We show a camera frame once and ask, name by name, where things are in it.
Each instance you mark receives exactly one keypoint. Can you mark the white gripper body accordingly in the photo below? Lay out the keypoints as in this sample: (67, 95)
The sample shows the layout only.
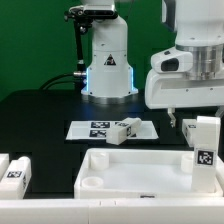
(176, 91)

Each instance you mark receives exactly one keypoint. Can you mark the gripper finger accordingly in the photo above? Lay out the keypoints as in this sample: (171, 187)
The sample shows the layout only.
(171, 112)

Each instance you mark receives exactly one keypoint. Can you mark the white desk top tray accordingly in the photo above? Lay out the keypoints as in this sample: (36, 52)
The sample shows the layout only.
(135, 173)

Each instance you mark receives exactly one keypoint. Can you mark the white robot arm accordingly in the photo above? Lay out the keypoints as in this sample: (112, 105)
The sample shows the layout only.
(190, 74)

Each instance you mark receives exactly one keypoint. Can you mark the white block far left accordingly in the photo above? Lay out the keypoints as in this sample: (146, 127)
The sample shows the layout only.
(4, 163)

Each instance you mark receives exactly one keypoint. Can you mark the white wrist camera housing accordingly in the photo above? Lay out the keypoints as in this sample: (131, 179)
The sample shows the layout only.
(172, 60)

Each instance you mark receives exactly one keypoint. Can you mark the white marker base plate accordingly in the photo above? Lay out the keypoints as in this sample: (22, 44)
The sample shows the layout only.
(83, 130)

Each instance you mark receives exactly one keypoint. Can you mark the white front wall bar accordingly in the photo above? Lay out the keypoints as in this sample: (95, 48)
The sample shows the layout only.
(112, 211)

